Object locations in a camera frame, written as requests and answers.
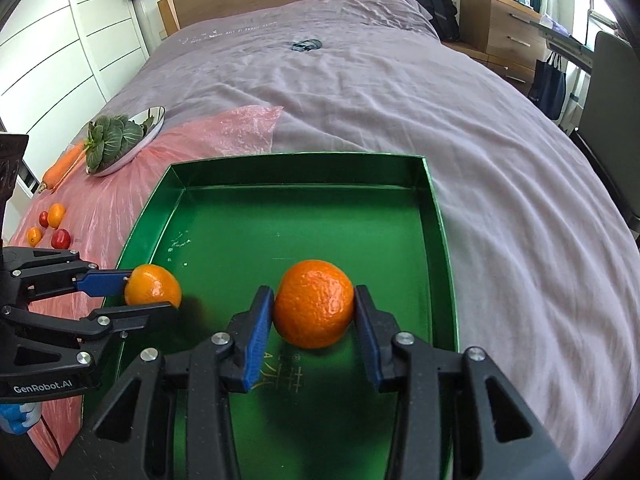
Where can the green rectangular tray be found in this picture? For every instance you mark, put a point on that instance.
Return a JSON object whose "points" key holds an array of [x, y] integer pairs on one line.
{"points": [[226, 226]]}

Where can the black backpack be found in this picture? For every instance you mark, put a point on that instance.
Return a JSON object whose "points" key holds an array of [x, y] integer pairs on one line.
{"points": [[443, 18]]}

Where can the pink plastic sheet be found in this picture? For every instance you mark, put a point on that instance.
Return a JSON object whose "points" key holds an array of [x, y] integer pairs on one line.
{"points": [[99, 214]]}

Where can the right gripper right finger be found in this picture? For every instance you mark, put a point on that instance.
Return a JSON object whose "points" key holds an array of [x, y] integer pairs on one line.
{"points": [[457, 415]]}

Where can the green leafy vegetable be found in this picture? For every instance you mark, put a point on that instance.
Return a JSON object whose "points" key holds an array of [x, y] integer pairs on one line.
{"points": [[110, 138]]}

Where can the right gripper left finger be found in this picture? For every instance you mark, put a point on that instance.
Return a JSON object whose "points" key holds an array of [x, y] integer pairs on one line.
{"points": [[131, 433]]}

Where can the orange carrot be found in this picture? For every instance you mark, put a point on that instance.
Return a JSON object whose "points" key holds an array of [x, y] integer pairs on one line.
{"points": [[60, 170]]}

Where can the red apple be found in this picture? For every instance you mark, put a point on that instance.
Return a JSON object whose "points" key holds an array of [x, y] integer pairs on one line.
{"points": [[61, 239], [44, 220]]}

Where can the white enamel plate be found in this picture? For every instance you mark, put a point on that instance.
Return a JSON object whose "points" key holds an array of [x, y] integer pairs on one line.
{"points": [[159, 113]]}

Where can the orange mandarin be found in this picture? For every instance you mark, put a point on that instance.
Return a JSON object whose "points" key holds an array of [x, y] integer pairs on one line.
{"points": [[56, 214], [149, 284], [314, 305], [33, 236]]}

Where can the wooden drawer cabinet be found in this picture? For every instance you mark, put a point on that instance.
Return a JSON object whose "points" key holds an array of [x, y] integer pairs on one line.
{"points": [[505, 31]]}

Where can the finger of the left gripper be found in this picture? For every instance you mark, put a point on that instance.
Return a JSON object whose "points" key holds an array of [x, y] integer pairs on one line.
{"points": [[31, 274], [98, 325]]}

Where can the grey office chair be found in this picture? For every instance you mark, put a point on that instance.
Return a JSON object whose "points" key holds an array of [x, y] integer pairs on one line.
{"points": [[608, 131]]}

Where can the left hand blue glove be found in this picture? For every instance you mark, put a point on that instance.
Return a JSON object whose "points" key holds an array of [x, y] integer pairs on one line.
{"points": [[19, 418]]}

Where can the glass desk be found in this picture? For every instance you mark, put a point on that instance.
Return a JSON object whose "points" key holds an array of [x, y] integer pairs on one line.
{"points": [[560, 41]]}

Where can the white sliding wardrobe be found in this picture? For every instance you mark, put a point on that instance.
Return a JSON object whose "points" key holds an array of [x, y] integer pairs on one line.
{"points": [[61, 62]]}

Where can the dark blue tote bag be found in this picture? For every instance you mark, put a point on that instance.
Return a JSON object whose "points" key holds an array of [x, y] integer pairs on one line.
{"points": [[548, 89]]}

